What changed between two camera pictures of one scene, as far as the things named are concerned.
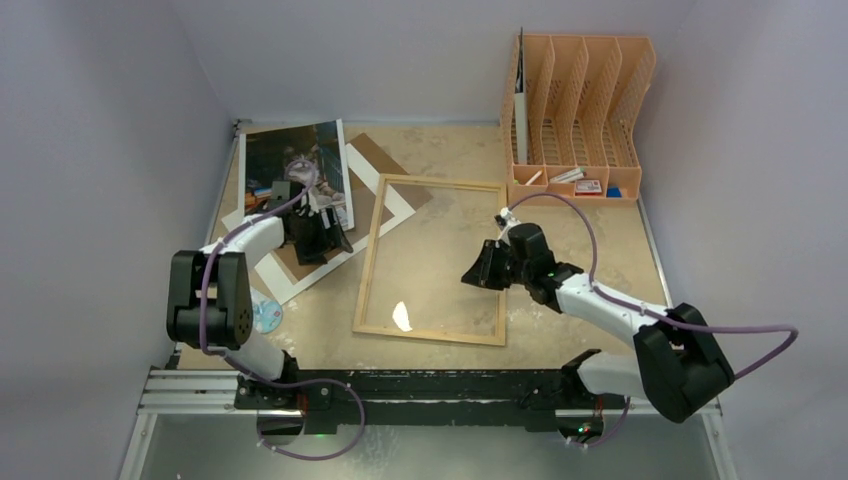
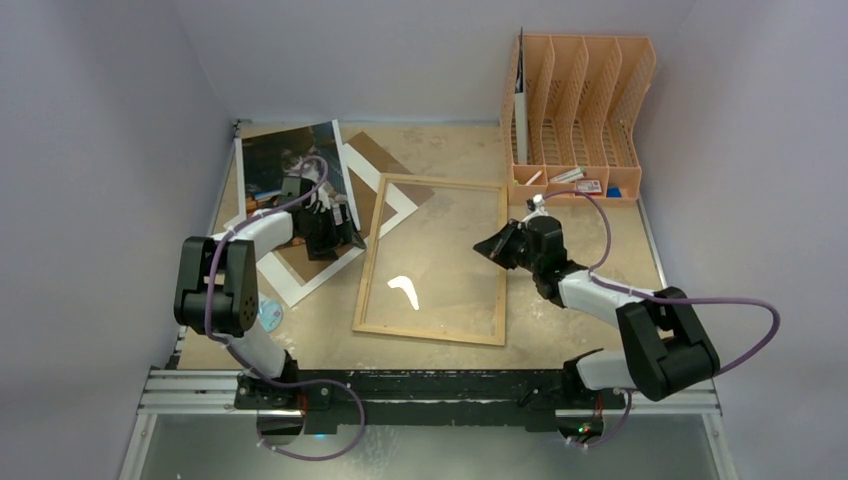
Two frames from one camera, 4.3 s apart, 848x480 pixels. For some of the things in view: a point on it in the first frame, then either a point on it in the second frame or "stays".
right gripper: x=495 y=263 -> x=511 y=243
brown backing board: x=362 y=199 stays
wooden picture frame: x=358 y=325 stays
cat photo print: x=313 y=153 stays
